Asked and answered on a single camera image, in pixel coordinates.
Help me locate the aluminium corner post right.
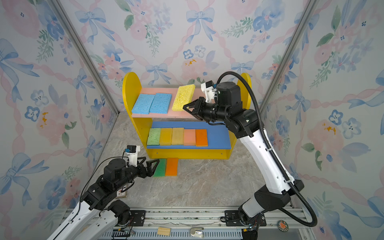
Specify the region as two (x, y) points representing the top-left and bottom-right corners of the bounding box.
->
(260, 0), (319, 114)

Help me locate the pink salmon sponge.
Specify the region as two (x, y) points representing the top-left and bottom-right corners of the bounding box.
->
(183, 129), (196, 146)

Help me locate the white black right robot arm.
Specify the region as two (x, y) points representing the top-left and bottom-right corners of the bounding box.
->
(183, 81), (307, 226)

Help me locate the blue sponge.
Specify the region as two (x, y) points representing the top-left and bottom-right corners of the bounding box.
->
(150, 93), (172, 114)
(132, 94), (155, 115)

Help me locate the bright yellow sponge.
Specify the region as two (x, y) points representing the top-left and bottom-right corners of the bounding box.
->
(159, 128), (173, 146)

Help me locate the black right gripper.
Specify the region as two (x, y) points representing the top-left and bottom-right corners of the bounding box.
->
(184, 99), (232, 126)

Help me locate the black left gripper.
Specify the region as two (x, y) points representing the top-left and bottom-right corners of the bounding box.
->
(114, 156), (159, 193)

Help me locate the round red green sticker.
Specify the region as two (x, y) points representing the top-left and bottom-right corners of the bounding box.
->
(277, 220), (289, 232)

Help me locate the aluminium corner post left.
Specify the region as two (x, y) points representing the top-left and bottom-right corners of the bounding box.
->
(48, 1), (120, 115)

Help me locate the dark green sponge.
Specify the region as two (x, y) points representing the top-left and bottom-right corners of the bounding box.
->
(153, 159), (167, 178)

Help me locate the pale yellow sponge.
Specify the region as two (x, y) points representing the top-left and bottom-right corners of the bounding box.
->
(171, 128), (184, 145)

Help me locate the black corrugated cable conduit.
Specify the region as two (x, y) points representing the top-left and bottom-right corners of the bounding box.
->
(215, 71), (318, 228)

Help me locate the small wooden block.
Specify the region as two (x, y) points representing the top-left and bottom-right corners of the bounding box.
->
(157, 227), (171, 237)

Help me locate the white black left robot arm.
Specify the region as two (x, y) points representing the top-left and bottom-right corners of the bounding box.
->
(49, 157), (160, 240)

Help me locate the orange sponge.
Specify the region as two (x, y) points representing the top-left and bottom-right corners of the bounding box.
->
(165, 158), (179, 177)
(196, 129), (209, 147)

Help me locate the yellow pink blue wooden shelf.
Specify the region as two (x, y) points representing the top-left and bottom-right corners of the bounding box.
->
(122, 73), (237, 160)

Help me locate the aluminium corner post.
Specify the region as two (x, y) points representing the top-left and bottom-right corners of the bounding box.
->
(260, 0), (319, 114)
(48, 1), (120, 115)

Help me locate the light green sponge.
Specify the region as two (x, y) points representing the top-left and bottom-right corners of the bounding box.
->
(147, 128), (161, 146)

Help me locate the small printed card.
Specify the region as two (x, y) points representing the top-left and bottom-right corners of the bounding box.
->
(117, 189), (127, 198)

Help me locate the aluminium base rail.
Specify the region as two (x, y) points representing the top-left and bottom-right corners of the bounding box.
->
(52, 206), (313, 240)

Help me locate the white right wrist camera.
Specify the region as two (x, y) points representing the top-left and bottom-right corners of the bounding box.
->
(201, 81), (217, 103)

